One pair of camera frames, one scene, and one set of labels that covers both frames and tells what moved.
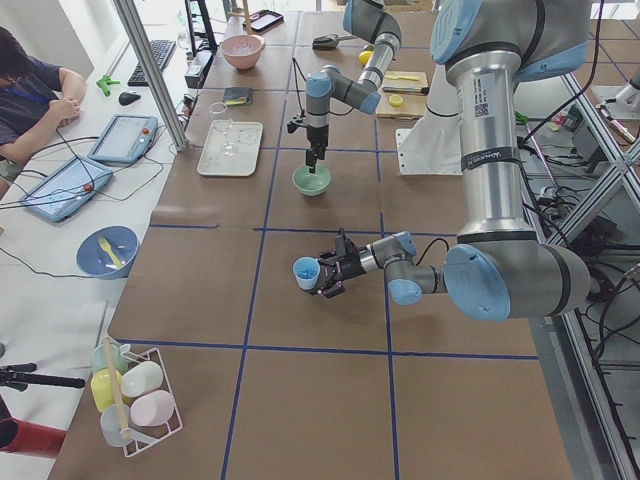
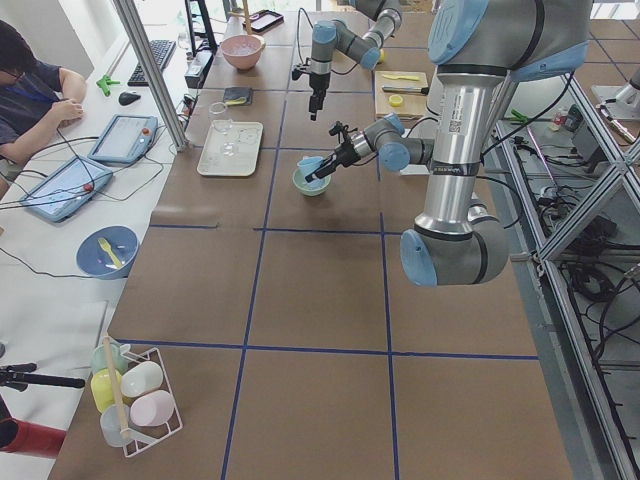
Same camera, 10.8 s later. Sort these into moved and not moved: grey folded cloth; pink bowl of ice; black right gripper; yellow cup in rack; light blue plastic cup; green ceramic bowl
Moved: black right gripper; light blue plastic cup
Not moved: pink bowl of ice; green ceramic bowl; yellow cup in rack; grey folded cloth
